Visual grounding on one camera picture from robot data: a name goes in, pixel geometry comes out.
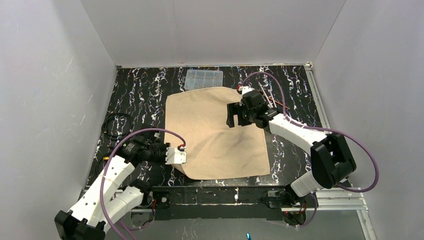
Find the clear plastic screw box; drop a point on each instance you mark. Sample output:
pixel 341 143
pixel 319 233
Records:
pixel 199 79

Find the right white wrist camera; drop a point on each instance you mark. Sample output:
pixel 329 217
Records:
pixel 244 89

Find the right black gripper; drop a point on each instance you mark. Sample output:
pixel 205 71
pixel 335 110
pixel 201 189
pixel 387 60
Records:
pixel 234 113

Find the aluminium frame rail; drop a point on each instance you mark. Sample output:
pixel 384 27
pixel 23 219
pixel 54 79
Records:
pixel 330 199

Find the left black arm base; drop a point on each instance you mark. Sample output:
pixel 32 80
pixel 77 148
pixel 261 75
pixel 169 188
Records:
pixel 156 200

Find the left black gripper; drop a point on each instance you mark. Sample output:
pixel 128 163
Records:
pixel 162 152

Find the beige cloth napkin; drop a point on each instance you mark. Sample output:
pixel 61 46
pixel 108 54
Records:
pixel 214 150

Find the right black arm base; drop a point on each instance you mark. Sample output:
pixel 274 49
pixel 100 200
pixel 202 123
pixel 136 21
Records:
pixel 277 199

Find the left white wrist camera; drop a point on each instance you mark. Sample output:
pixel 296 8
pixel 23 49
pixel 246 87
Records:
pixel 175 156

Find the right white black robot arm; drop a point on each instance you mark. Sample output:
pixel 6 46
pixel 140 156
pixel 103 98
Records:
pixel 330 156

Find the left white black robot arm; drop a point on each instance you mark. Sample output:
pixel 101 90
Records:
pixel 99 209

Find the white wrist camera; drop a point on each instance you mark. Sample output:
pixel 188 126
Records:
pixel 175 156
pixel 244 89

